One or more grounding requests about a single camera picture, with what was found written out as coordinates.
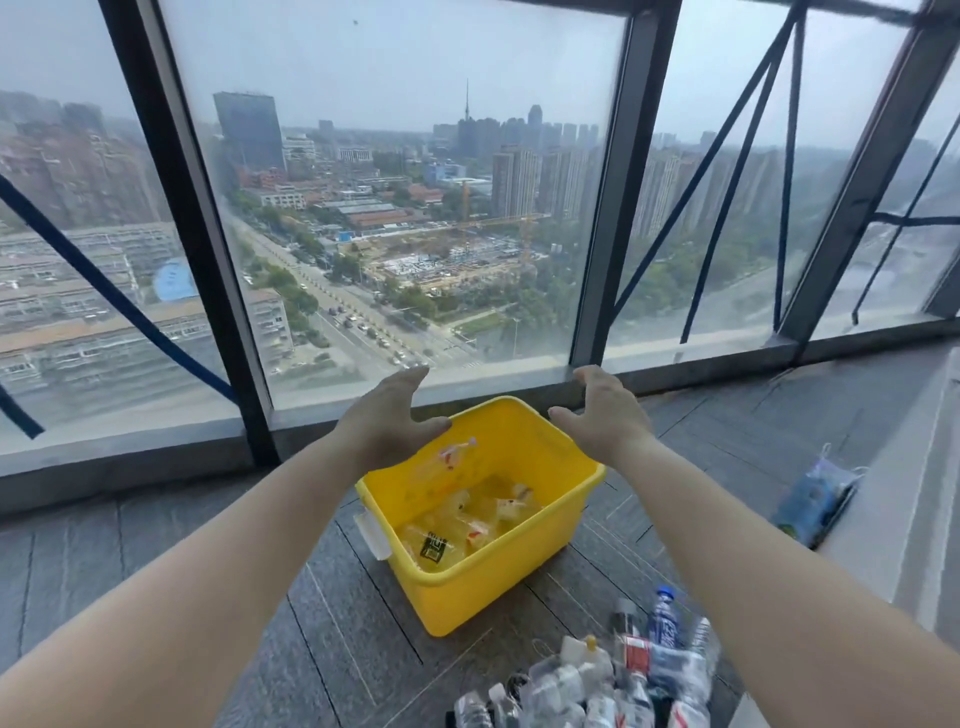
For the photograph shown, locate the person's left hand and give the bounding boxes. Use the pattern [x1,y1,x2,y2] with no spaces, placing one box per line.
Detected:
[329,365,453,474]

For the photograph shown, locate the person's right hand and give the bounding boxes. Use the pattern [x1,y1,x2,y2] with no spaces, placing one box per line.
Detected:
[547,365,655,470]

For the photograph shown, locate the red label plastic bottle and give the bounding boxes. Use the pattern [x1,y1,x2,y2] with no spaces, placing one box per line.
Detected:
[419,437,480,481]

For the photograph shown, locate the cluster of discarded bottles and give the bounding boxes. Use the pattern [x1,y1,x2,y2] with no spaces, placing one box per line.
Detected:
[397,479,541,575]

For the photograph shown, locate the yellow plastic bin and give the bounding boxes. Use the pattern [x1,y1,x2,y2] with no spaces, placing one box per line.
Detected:
[354,395,607,639]

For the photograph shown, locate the bag of bottles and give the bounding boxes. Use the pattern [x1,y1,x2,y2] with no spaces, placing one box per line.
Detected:
[449,584,725,728]

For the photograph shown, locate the person's right forearm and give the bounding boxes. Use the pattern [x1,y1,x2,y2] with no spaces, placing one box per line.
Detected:
[618,434,960,728]

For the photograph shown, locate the person's left forearm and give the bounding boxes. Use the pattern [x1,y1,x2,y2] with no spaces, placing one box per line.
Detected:
[0,438,376,728]

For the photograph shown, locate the blue green flat box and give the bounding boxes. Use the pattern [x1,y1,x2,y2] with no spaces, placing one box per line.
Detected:
[772,442,868,549]

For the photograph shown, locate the dark metal window frame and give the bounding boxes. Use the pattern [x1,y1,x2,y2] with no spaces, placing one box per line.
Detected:
[0,0,960,519]

